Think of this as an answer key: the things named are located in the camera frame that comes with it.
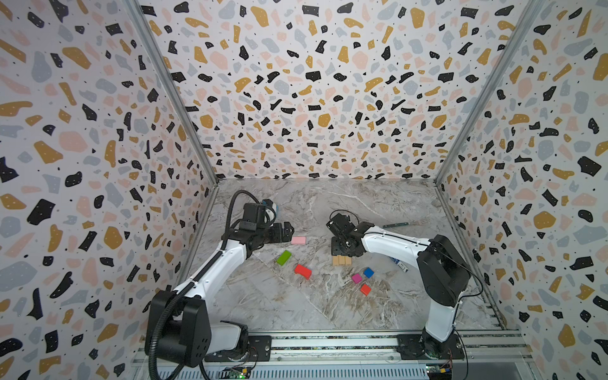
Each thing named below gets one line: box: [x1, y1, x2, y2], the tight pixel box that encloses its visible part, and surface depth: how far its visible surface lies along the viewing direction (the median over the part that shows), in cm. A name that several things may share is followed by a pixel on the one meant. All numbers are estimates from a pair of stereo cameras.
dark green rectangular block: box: [276, 250, 293, 266], surface depth 97 cm
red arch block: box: [294, 263, 312, 281], surface depth 92 cm
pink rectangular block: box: [290, 235, 307, 245], surface depth 100 cm
